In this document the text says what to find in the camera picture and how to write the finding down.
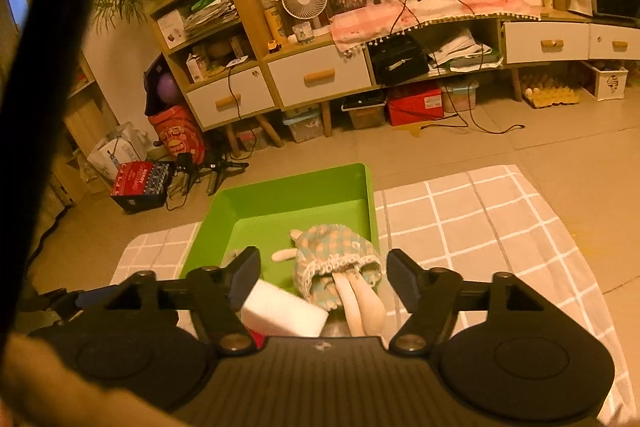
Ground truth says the checkered dress rabbit doll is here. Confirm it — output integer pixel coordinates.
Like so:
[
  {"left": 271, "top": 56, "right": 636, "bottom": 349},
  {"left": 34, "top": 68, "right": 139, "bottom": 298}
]
[{"left": 271, "top": 225, "right": 386, "bottom": 337}]

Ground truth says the egg carton tray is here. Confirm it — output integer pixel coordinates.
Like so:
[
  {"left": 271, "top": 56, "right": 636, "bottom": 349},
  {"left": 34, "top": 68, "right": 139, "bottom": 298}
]
[{"left": 520, "top": 74, "right": 579, "bottom": 108}]

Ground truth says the red box under cabinet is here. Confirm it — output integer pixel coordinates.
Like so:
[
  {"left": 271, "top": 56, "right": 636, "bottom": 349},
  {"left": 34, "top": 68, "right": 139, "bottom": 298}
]
[{"left": 386, "top": 82, "right": 444, "bottom": 127}]

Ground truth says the white desk fan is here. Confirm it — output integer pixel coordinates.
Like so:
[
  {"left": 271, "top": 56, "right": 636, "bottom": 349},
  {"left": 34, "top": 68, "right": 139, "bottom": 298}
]
[{"left": 282, "top": 0, "right": 328, "bottom": 43}]

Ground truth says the black bag in cabinet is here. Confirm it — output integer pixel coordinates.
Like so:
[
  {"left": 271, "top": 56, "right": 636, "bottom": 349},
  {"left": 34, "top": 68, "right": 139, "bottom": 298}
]
[{"left": 368, "top": 35, "right": 428, "bottom": 87}]

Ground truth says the grey checkered blanket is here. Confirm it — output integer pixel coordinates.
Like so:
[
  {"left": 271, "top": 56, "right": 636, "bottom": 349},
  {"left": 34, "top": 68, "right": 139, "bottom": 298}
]
[{"left": 113, "top": 165, "right": 639, "bottom": 425}]

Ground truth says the wooden shelf cabinet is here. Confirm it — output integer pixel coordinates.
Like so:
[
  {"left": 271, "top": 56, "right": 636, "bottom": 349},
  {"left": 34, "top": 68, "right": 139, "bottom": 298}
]
[{"left": 146, "top": 0, "right": 281, "bottom": 131}]

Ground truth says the red black box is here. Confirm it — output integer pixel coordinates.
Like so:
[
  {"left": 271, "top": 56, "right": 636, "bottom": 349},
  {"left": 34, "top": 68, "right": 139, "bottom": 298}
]
[{"left": 111, "top": 161, "right": 175, "bottom": 213}]

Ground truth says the santa plush toy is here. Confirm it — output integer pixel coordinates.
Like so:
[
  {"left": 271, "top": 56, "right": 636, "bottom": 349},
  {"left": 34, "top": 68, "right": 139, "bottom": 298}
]
[{"left": 248, "top": 329, "right": 265, "bottom": 349}]

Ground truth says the pink table runner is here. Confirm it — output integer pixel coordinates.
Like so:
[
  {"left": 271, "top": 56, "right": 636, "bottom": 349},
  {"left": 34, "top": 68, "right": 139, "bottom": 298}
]
[{"left": 330, "top": 0, "right": 540, "bottom": 54}]

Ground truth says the green plastic bin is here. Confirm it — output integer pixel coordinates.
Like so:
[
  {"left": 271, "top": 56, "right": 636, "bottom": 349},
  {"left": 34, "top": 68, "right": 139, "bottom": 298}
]
[{"left": 180, "top": 164, "right": 378, "bottom": 294}]

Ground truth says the orange snack bag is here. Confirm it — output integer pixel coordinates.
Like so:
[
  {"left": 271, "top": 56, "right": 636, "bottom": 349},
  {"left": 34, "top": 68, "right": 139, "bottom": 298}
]
[{"left": 148, "top": 104, "right": 206, "bottom": 165}]

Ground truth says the black tripod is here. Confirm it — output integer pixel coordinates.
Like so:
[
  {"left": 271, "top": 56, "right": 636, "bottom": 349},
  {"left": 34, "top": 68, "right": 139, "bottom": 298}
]
[{"left": 176, "top": 150, "right": 250, "bottom": 196}]

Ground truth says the long tv cabinet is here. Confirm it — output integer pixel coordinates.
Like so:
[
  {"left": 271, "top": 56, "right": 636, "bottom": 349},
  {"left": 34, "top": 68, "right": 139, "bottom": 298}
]
[{"left": 266, "top": 12, "right": 639, "bottom": 135}]

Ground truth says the white sponge block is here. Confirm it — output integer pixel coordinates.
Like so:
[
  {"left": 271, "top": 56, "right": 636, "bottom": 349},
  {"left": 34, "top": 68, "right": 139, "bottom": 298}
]
[{"left": 240, "top": 280, "right": 329, "bottom": 337}]

